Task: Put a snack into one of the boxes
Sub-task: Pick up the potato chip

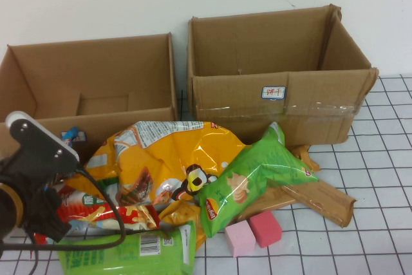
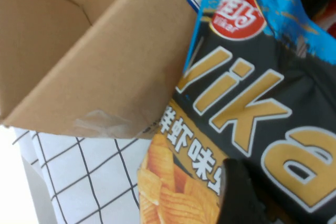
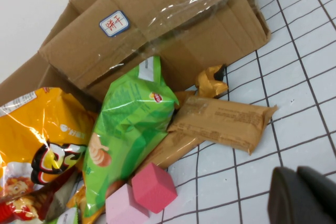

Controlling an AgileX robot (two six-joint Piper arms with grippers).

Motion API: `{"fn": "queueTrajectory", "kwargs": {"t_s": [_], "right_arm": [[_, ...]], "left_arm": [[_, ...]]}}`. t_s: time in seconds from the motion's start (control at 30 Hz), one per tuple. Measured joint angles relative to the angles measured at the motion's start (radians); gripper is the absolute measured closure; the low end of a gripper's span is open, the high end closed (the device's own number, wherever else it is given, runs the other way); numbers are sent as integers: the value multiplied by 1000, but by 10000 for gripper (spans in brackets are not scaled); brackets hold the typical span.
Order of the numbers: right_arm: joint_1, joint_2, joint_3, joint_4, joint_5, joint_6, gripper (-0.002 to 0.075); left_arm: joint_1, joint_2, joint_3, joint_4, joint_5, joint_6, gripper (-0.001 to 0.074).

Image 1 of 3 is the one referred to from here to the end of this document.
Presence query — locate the long flat brown package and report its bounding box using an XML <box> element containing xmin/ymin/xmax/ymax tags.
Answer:
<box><xmin>236</xmin><ymin>178</ymin><xmax>357</xmax><ymax>229</ymax></box>

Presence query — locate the blue shrimp chips bag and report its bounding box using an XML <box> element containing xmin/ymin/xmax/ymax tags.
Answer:
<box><xmin>61</xmin><ymin>126</ymin><xmax>80</xmax><ymax>146</ymax></box>

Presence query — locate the large yellow snack bag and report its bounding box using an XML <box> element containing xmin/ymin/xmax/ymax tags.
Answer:
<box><xmin>66</xmin><ymin>120</ymin><xmax>248</xmax><ymax>207</ymax></box>

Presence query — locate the black cable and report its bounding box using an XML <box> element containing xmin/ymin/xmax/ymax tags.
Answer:
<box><xmin>0</xmin><ymin>164</ymin><xmax>127</xmax><ymax>275</ymax></box>

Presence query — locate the light pink foam cube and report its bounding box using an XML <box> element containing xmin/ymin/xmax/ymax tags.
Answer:
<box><xmin>224</xmin><ymin>220</ymin><xmax>257</xmax><ymax>258</ymax></box>

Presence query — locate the clear packing tape strip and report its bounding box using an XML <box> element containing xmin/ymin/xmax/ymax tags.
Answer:
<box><xmin>194</xmin><ymin>100</ymin><xmax>364</xmax><ymax>120</ymax></box>

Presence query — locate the white label, red writing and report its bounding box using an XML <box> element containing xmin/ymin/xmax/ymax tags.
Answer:
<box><xmin>61</xmin><ymin>130</ymin><xmax>88</xmax><ymax>143</ymax></box>
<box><xmin>259</xmin><ymin>86</ymin><xmax>286</xmax><ymax>100</ymax></box>

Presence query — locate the tall taped cardboard box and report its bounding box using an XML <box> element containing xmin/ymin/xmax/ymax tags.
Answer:
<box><xmin>186</xmin><ymin>4</ymin><xmax>379</xmax><ymax>147</ymax></box>

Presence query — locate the green Lay's chips bag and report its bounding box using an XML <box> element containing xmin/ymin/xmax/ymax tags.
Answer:
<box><xmin>195</xmin><ymin>121</ymin><xmax>319</xmax><ymax>239</ymax></box>

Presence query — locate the small gold snack bag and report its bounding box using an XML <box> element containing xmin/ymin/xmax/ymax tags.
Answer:
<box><xmin>157</xmin><ymin>199</ymin><xmax>207</xmax><ymax>252</ymax></box>

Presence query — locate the white grid tablecloth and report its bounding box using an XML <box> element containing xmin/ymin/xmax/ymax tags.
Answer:
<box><xmin>0</xmin><ymin>75</ymin><xmax>412</xmax><ymax>275</ymax></box>

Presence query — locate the green bag with barcode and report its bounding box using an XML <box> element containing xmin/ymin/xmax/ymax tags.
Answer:
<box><xmin>57</xmin><ymin>220</ymin><xmax>197</xmax><ymax>275</ymax></box>

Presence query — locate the wide low cardboard box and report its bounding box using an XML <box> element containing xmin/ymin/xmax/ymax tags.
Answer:
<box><xmin>0</xmin><ymin>32</ymin><xmax>180</xmax><ymax>173</ymax></box>

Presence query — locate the dark pink foam cube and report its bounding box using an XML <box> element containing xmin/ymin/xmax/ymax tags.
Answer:
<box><xmin>249</xmin><ymin>211</ymin><xmax>283</xmax><ymax>249</ymax></box>

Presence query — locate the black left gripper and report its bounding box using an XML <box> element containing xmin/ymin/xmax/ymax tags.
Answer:
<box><xmin>0</xmin><ymin>152</ymin><xmax>72</xmax><ymax>243</ymax></box>

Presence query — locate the red snack bag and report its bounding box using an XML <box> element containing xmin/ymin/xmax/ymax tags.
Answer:
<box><xmin>32</xmin><ymin>181</ymin><xmax>161</xmax><ymax>245</ymax></box>

